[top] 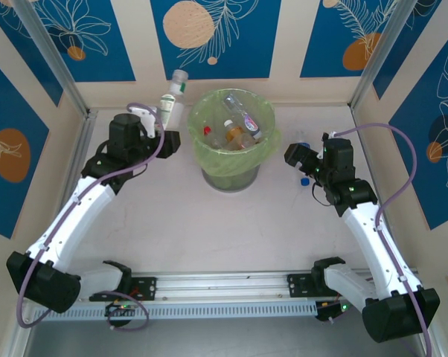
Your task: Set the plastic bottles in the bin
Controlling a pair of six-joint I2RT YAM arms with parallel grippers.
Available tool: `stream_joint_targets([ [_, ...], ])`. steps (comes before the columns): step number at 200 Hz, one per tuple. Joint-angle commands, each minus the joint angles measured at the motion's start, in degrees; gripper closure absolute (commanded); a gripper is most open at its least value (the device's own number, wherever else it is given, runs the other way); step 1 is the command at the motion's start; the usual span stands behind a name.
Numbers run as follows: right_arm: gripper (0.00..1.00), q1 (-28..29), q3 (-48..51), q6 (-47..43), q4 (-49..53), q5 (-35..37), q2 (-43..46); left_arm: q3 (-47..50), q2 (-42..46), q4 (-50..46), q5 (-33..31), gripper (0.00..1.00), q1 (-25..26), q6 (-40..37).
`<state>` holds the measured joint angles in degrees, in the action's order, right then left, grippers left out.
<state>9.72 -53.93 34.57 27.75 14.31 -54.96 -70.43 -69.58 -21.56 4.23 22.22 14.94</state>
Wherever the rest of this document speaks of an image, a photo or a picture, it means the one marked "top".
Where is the clear bottle green white label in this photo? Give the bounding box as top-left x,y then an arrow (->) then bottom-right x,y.
159,68 -> 190,132

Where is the red label water bottle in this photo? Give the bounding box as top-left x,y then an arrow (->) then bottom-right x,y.
202,125 -> 225,149

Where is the clear bottle purple label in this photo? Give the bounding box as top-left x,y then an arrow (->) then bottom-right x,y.
225,92 -> 263,139

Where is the gold red label bottle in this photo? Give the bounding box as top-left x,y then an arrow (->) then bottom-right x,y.
223,118 -> 246,149

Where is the green plastic bin liner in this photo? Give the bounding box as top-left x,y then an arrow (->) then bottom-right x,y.
188,88 -> 283,179

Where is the grey mesh waste bin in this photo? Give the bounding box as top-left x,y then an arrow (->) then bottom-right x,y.
199,163 -> 262,192

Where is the small circuit board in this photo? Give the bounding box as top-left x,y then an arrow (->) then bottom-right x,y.
105,301 -> 138,319
316,300 -> 353,324

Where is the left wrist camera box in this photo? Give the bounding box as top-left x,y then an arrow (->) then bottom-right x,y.
128,104 -> 162,139

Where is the aluminium side rail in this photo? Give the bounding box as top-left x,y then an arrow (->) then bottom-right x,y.
41,109 -> 98,261

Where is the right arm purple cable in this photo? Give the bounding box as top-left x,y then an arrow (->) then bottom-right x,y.
331,122 -> 433,357

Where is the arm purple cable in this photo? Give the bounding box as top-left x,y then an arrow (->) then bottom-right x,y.
16,103 -> 166,331
331,122 -> 433,357

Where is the aluminium frame post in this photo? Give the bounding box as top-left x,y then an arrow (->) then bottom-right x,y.
413,334 -> 443,357
349,0 -> 426,112
11,0 -> 98,120
0,303 -> 37,357

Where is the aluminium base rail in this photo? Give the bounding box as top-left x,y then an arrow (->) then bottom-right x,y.
19,268 -> 428,306

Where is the slotted grey cable duct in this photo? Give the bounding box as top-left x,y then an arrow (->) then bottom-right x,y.
33,300 -> 319,321

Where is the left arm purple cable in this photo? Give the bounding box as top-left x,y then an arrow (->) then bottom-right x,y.
16,103 -> 166,331

